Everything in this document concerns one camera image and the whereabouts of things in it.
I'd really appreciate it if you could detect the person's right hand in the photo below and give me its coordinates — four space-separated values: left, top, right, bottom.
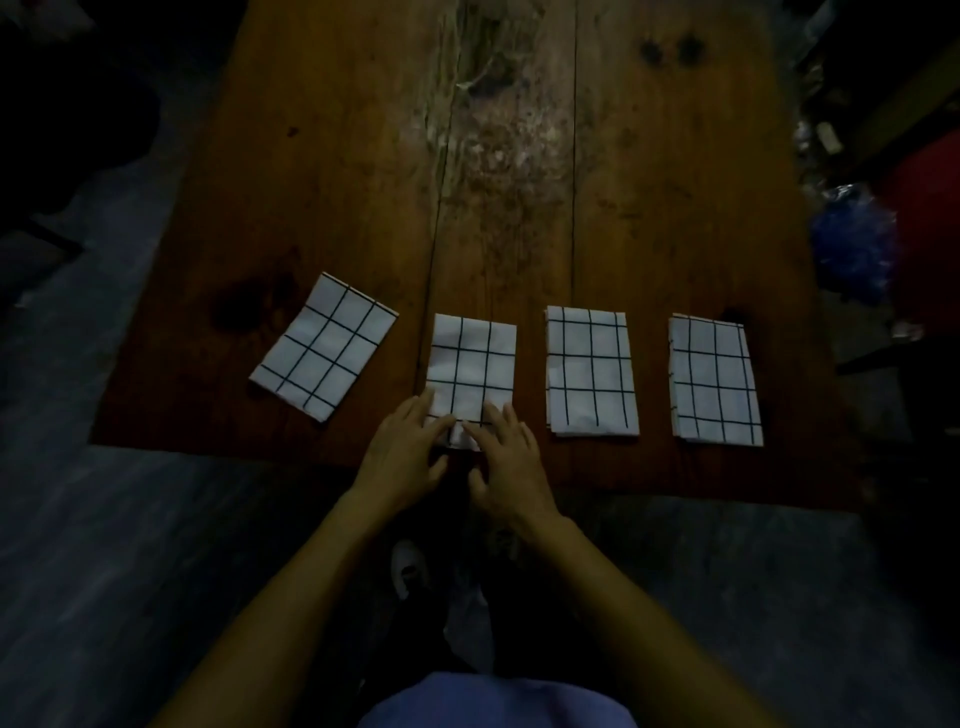
460 401 565 538

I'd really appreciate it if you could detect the person's left hand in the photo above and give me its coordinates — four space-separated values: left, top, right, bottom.
351 387 458 519

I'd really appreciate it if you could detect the white checked cloth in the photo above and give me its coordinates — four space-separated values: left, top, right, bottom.
248 271 400 423
545 304 641 440
423 312 519 452
667 313 765 449

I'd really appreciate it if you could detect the person's right forearm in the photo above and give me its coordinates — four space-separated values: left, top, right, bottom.
516 513 785 728

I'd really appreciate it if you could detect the person's left forearm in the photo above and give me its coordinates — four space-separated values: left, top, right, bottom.
148 487 402 728

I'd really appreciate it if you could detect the white shoe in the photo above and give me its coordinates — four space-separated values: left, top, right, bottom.
390 540 434 603

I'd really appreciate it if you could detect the pale blue shirt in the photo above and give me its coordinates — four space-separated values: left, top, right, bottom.
358 671 640 728

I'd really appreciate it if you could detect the blue plastic bag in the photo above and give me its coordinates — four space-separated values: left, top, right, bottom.
808 182 899 306

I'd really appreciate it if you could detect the dark chair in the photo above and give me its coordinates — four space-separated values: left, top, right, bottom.
0 0 165 260

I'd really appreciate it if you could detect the red plastic container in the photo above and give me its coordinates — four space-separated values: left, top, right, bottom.
887 129 960 333

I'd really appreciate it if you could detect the yellowish wooden plank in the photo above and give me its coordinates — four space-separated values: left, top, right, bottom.
846 41 960 168

